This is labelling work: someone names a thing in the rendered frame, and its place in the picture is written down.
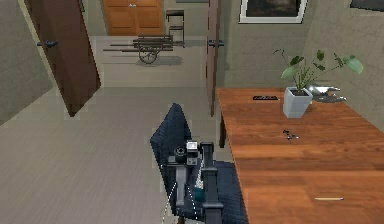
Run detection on orange wooden door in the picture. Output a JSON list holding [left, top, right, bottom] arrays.
[[101, 0, 165, 37]]

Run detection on green plant in white pot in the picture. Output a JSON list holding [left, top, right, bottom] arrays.
[[273, 47, 365, 119]]

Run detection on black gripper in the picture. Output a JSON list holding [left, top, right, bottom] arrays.
[[161, 147, 200, 224]]

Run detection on brown wooden table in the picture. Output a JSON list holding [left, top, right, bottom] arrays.
[[215, 87, 384, 224]]

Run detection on black remote control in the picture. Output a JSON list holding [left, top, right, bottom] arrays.
[[252, 95, 281, 102]]

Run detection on dark wooden wheeled cart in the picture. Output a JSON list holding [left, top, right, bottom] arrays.
[[102, 34, 186, 65]]

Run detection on dark brown room door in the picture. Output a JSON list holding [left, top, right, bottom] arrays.
[[23, 0, 102, 118], [205, 0, 222, 118]]

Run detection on dark framed wall picture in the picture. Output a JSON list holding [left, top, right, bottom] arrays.
[[349, 0, 384, 13]]

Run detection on white framed dark picture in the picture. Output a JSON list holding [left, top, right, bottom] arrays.
[[238, 0, 309, 25]]

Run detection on dark blue chair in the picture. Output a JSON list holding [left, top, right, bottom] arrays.
[[149, 103, 250, 224]]

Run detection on dark tall stool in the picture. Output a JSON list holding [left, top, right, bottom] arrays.
[[165, 8, 186, 43]]

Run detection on small dark key bunch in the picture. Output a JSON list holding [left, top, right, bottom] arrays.
[[282, 129, 300, 143]]

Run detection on silver metal object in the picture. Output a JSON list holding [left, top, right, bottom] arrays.
[[305, 83, 348, 104]]

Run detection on pale yellow pencil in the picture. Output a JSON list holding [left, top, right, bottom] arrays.
[[313, 196, 345, 202]]

